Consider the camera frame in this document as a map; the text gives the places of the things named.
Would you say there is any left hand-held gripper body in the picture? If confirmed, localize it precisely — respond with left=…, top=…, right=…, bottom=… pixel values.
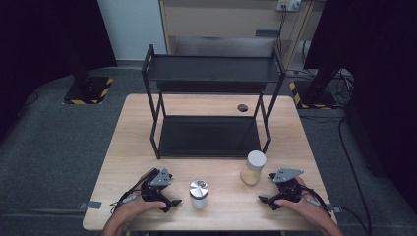
left=141, top=167, right=173, bottom=203

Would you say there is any white wall power outlet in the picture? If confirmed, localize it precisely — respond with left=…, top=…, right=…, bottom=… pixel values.
left=275, top=0, right=302, bottom=13

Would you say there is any left hand-held gripper cable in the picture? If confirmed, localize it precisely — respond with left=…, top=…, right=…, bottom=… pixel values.
left=110, top=168, right=157, bottom=214

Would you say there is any right hand-held gripper cable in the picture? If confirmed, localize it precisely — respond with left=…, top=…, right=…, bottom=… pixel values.
left=299, top=184, right=373, bottom=236

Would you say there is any black outlet cable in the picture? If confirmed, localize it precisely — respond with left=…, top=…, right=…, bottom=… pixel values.
left=275, top=5, right=291, bottom=55

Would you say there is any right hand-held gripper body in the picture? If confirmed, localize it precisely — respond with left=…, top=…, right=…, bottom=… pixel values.
left=268, top=167, right=305, bottom=203

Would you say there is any black curtain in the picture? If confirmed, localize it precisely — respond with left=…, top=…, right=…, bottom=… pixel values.
left=0, top=0, right=118, bottom=142
left=304, top=0, right=417, bottom=206

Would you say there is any person's right hand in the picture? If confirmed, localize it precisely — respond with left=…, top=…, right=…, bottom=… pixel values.
left=273, top=176, right=332, bottom=228

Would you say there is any beige wooden cabinet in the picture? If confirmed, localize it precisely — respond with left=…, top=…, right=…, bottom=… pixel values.
left=158, top=0, right=327, bottom=70

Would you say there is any black metal two-tier rack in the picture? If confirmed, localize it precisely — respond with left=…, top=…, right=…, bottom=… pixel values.
left=141, top=43, right=287, bottom=160

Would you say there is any black stand with striped base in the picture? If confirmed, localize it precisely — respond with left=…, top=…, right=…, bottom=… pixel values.
left=62, top=48, right=114, bottom=106
left=288, top=67, right=342, bottom=110

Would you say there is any person's left hand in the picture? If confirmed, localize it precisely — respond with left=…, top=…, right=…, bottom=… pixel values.
left=112, top=197, right=168, bottom=228

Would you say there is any white lid jar yellow powder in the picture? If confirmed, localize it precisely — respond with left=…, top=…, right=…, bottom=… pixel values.
left=240, top=149, right=268, bottom=187

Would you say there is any silver lid jar white powder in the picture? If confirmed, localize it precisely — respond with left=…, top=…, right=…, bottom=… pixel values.
left=188, top=178, right=209, bottom=210

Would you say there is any tangle of floor cables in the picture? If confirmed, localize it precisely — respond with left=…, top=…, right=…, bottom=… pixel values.
left=286, top=67, right=356, bottom=107

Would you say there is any hand-held gripper cable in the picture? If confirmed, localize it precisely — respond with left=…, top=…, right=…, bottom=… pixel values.
left=110, top=168, right=157, bottom=214
left=299, top=184, right=373, bottom=236

